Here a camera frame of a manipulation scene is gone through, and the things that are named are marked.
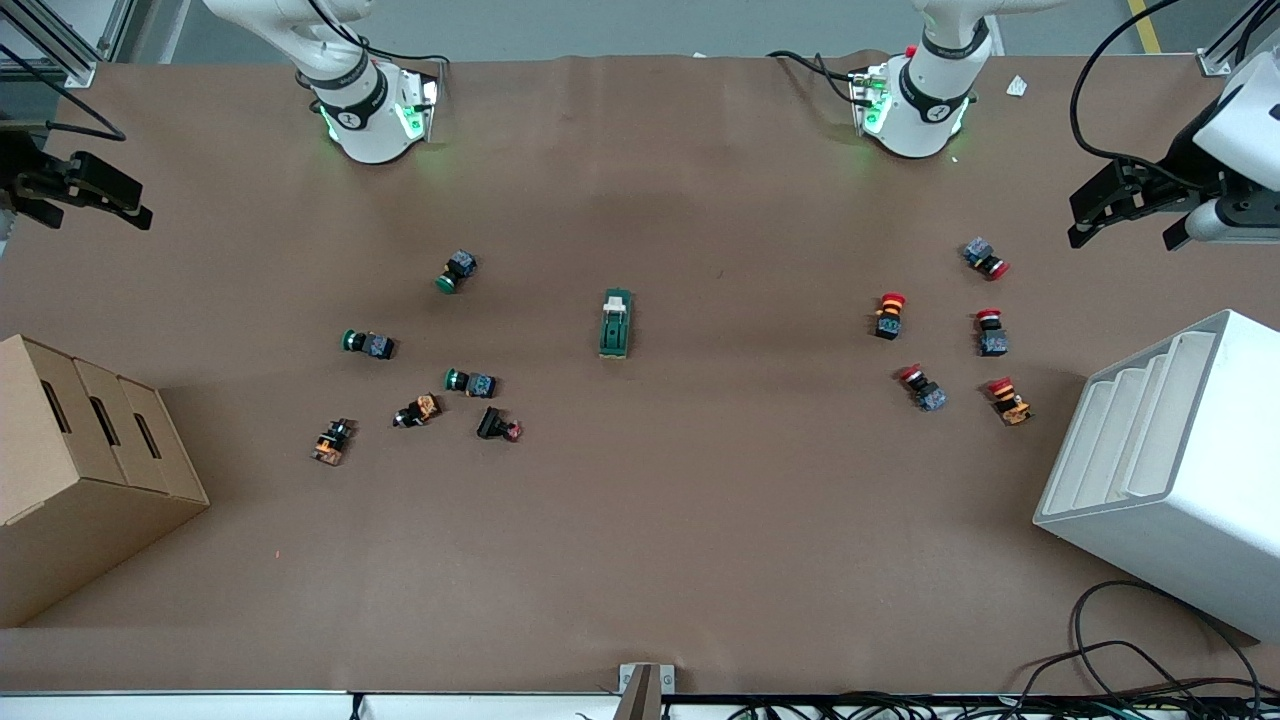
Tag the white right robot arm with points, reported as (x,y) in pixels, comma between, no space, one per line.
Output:
(365,110)

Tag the brown cardboard box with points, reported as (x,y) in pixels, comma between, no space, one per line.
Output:
(80,500)

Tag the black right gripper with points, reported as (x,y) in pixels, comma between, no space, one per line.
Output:
(22,165)

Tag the white plastic compartment box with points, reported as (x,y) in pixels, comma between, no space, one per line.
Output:
(1190,500)

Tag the small white paper scrap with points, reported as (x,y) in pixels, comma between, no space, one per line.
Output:
(1017,86)

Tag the grey metal bracket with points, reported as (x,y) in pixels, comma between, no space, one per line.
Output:
(645,690)

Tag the black switch red tip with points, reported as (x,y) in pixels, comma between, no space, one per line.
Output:
(494,424)

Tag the white table edge rail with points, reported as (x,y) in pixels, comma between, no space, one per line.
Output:
(200,707)

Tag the green pushbutton blue-grey block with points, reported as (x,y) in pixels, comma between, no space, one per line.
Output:
(472,383)
(370,344)
(457,271)

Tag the red mushroom button grey block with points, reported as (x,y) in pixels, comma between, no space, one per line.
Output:
(984,257)
(992,334)
(923,389)

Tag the aluminium frame profile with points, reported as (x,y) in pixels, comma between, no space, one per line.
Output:
(70,55)
(1225,55)

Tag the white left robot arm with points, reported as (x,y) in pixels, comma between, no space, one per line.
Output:
(925,100)

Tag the red mushroom button orange block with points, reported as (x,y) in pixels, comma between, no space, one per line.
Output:
(1010,401)

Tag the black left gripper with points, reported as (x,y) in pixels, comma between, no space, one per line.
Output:
(1176,164)

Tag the black pushbutton orange block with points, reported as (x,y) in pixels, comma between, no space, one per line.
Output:
(418,410)
(333,442)

